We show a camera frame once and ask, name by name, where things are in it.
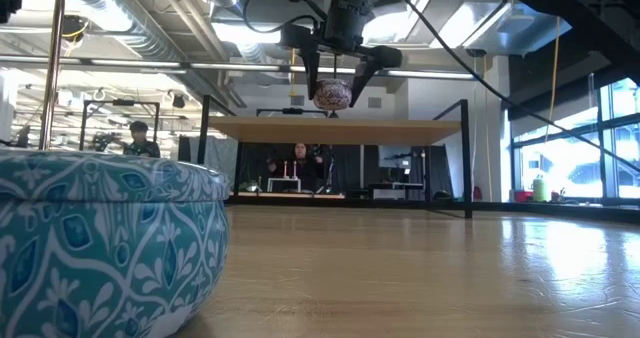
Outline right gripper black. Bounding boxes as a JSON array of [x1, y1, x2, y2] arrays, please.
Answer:
[[278, 0, 405, 108]]

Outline maroon patterned candle tin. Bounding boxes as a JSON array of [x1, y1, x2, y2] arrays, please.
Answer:
[[312, 77, 354, 112]]

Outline black candlestick holder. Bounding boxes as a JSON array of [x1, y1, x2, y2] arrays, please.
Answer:
[[327, 52, 342, 120]]

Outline teal patterned candle tin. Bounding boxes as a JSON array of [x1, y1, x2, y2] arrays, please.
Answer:
[[0, 146, 232, 338]]

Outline wooden shelf riser black legs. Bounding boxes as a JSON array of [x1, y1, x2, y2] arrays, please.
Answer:
[[197, 94, 474, 220]]

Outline grey monitor screen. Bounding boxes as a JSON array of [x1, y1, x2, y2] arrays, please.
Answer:
[[377, 145, 412, 170]]

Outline person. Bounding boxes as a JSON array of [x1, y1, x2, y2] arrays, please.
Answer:
[[266, 142, 326, 193], [123, 120, 162, 159]]

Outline small white riser stand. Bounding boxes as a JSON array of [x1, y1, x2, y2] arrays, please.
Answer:
[[266, 176, 303, 194]]

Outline background wooden table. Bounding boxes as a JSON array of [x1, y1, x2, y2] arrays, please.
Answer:
[[233, 190, 347, 201]]

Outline white box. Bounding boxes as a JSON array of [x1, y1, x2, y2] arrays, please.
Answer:
[[372, 187, 407, 201]]

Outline grey cloth cover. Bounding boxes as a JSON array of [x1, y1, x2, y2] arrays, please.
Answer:
[[207, 136, 239, 179]]

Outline long ceiling light strip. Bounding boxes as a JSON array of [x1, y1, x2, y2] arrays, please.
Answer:
[[0, 55, 484, 82]]

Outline light green jug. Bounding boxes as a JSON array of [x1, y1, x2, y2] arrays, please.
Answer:
[[531, 175, 550, 203]]

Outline yellow hanging cord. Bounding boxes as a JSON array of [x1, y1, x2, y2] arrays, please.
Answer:
[[548, 15, 562, 129], [288, 47, 297, 98]]

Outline black background rig frame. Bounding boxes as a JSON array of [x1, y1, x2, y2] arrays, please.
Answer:
[[255, 106, 331, 118], [78, 99, 162, 152]]

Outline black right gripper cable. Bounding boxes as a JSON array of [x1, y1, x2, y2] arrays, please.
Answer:
[[242, 0, 326, 35]]

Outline black aluminium rig frame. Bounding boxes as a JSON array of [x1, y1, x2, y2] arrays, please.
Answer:
[[222, 193, 640, 225]]

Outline rectangular metal air duct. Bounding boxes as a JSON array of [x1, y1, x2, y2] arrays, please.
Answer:
[[362, 0, 574, 58]]

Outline thick black cable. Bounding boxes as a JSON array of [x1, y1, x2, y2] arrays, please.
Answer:
[[382, 0, 640, 175]]

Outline black yellow ceiling cable reel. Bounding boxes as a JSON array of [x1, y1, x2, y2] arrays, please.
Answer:
[[60, 13, 92, 43]]

